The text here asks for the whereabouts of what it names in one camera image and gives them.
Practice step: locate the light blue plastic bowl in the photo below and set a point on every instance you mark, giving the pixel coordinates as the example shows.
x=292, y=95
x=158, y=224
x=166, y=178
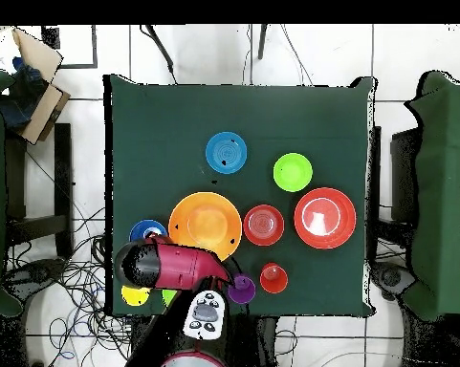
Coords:
x=225, y=151

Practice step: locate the red plastic cup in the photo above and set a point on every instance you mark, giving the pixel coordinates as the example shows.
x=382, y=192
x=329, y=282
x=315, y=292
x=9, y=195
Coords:
x=273, y=279

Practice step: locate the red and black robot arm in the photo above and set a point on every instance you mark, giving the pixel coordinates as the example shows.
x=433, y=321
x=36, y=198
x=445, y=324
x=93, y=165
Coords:
x=176, y=263

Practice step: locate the large orange plastic bowl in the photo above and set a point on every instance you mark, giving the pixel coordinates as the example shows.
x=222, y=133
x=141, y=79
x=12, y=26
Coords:
x=204, y=221

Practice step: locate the small red plastic bowl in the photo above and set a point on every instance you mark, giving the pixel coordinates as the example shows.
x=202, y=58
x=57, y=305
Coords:
x=264, y=225

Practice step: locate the small green plastic bowl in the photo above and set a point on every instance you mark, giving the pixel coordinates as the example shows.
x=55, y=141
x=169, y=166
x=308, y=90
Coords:
x=292, y=172

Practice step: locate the purple plastic cup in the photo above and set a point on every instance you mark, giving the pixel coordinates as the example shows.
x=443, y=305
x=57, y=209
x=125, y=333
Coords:
x=245, y=292

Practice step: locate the dark blue plastic bowl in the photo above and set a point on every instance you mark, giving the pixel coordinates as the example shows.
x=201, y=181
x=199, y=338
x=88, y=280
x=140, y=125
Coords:
x=139, y=229

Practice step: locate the large red plastic bowl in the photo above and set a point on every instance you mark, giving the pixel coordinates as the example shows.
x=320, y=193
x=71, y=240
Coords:
x=325, y=218

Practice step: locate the large green plastic bowl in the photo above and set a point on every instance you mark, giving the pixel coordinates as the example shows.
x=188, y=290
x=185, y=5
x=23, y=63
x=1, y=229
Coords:
x=169, y=296

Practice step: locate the dark green table cloth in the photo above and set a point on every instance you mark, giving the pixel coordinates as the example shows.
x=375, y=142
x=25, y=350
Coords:
x=310, y=114

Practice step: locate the yellow plastic cup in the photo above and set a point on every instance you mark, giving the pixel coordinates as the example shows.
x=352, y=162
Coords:
x=134, y=296

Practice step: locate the black pole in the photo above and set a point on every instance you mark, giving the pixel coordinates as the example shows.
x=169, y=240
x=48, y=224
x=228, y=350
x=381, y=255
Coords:
x=262, y=42

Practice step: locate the black chair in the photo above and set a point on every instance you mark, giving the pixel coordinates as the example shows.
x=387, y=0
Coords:
x=405, y=176

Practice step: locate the grey chair base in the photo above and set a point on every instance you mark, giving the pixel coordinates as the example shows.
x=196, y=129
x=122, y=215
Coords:
x=392, y=277

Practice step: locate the black chair base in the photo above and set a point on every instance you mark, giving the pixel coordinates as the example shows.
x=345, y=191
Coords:
x=34, y=275

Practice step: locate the cardboard box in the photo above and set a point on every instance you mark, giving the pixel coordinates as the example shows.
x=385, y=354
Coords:
x=42, y=111

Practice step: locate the blue cloth bundle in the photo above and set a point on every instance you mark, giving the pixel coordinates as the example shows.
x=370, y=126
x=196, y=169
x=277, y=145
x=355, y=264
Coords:
x=21, y=99

